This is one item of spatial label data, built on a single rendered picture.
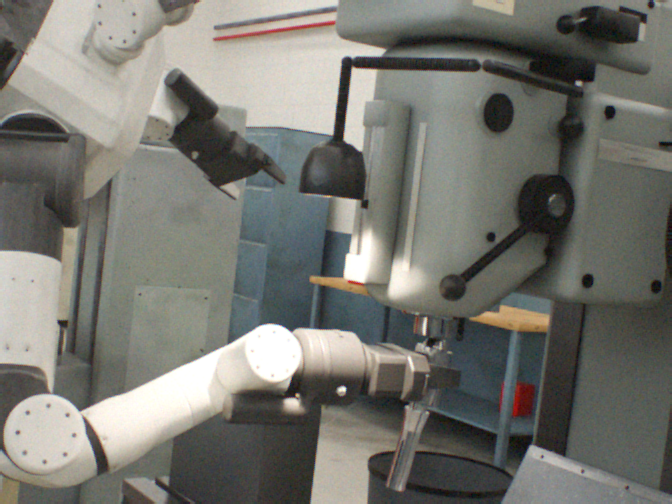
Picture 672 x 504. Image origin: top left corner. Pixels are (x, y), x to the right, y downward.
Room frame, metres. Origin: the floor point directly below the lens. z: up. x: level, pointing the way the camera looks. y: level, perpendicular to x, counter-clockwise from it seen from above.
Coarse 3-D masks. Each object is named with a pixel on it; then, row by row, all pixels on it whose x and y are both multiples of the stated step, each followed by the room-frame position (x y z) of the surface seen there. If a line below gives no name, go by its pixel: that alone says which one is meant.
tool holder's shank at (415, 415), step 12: (408, 408) 1.26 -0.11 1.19; (420, 408) 1.26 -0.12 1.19; (408, 420) 1.26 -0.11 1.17; (420, 420) 1.25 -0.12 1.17; (408, 432) 1.25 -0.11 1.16; (420, 432) 1.26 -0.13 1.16; (408, 444) 1.25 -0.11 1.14; (396, 456) 1.26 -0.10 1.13; (408, 456) 1.25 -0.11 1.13; (396, 468) 1.26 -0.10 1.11; (408, 468) 1.26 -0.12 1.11; (396, 480) 1.25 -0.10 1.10
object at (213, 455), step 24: (312, 408) 1.60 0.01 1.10; (192, 432) 1.65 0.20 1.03; (216, 432) 1.60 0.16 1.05; (240, 432) 1.57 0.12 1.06; (264, 432) 1.53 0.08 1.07; (288, 432) 1.56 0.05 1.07; (312, 432) 1.60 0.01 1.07; (192, 456) 1.64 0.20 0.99; (216, 456) 1.60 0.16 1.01; (240, 456) 1.56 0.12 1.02; (264, 456) 1.53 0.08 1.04; (288, 456) 1.57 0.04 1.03; (312, 456) 1.61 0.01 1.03; (192, 480) 1.64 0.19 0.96; (216, 480) 1.60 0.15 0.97; (240, 480) 1.56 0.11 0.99; (264, 480) 1.54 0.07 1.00; (288, 480) 1.57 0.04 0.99; (312, 480) 1.61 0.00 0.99
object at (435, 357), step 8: (416, 344) 1.27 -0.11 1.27; (416, 352) 1.26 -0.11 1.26; (424, 352) 1.25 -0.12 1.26; (432, 352) 1.25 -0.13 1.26; (440, 352) 1.25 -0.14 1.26; (448, 352) 1.26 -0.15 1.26; (432, 360) 1.25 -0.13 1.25; (440, 360) 1.25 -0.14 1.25; (448, 360) 1.25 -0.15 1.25; (432, 392) 1.25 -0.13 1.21; (440, 392) 1.26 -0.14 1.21
